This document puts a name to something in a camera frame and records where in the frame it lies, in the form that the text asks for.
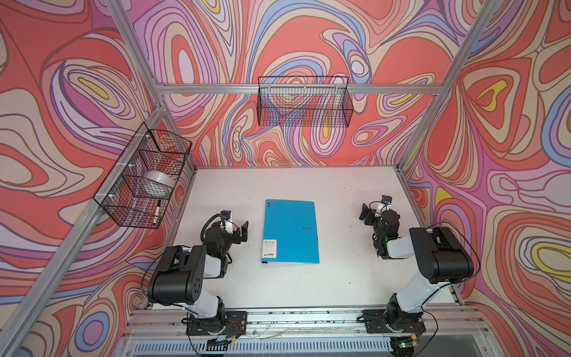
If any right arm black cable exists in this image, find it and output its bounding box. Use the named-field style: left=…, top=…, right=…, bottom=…
left=427, top=222, right=483, bottom=286

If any left black wire basket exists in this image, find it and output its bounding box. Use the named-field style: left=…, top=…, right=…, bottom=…
left=94, top=123, right=192, bottom=229

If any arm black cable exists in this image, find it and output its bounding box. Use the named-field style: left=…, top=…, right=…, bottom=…
left=427, top=222, right=483, bottom=286
left=199, top=213, right=224, bottom=242

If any aluminium front rail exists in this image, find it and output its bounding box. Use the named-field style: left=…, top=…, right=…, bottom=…
left=123, top=304, right=491, bottom=339

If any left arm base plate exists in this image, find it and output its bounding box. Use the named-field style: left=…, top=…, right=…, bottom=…
left=181, top=310, right=248, bottom=339

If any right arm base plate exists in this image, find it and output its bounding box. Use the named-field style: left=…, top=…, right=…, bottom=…
left=357, top=309, right=426, bottom=335

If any white ventilation grille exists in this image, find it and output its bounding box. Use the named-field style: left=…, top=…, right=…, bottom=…
left=125, top=338, right=393, bottom=356

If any black wire basket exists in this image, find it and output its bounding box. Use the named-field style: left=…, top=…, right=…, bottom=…
left=94, top=123, right=192, bottom=229
left=257, top=74, right=354, bottom=128

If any teal file folder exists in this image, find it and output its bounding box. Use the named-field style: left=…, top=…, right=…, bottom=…
left=261, top=199, right=320, bottom=264

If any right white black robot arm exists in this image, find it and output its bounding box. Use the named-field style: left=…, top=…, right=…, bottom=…
left=359, top=202, right=476, bottom=333

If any black white marker pen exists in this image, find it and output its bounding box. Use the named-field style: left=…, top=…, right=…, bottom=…
left=153, top=200, right=161, bottom=227

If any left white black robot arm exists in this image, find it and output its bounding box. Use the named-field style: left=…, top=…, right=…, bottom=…
left=147, top=214, right=249, bottom=334

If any silver tape roll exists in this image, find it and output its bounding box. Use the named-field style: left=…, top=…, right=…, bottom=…
left=135, top=170, right=175, bottom=199

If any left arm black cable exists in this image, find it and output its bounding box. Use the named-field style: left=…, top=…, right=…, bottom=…
left=199, top=213, right=224, bottom=242

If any back black wire basket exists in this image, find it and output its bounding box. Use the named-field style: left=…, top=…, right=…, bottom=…
left=257, top=74, right=354, bottom=128

